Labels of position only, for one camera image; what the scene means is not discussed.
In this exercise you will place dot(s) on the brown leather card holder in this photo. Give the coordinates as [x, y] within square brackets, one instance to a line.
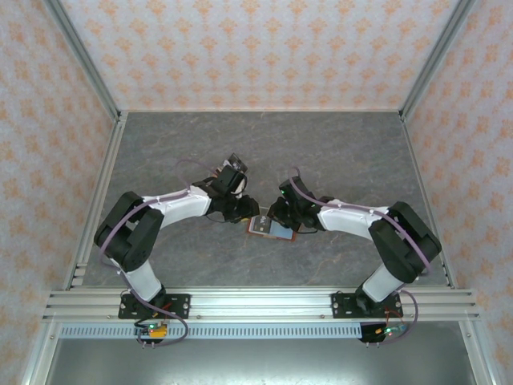
[282, 233]

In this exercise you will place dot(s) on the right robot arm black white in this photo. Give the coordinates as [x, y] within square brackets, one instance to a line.
[405, 240]

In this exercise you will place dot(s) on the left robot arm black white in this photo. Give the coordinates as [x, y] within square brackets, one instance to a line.
[132, 240]

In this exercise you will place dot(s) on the grey metal panel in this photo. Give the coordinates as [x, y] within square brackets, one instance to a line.
[260, 365]

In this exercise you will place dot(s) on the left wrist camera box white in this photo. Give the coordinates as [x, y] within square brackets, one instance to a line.
[239, 188]

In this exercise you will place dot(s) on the aluminium mounting rail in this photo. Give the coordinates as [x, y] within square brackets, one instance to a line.
[260, 305]

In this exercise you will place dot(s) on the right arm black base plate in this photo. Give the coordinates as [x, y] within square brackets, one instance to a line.
[340, 305]

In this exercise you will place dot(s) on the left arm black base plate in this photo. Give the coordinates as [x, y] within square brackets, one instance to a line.
[178, 305]

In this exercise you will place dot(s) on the aluminium side rail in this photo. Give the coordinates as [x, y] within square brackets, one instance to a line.
[417, 172]
[100, 192]

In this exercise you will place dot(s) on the aluminium frame post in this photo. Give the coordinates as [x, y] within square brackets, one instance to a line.
[80, 56]
[435, 60]

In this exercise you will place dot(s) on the aluminium frame leg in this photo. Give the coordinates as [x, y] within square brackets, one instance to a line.
[42, 353]
[477, 355]

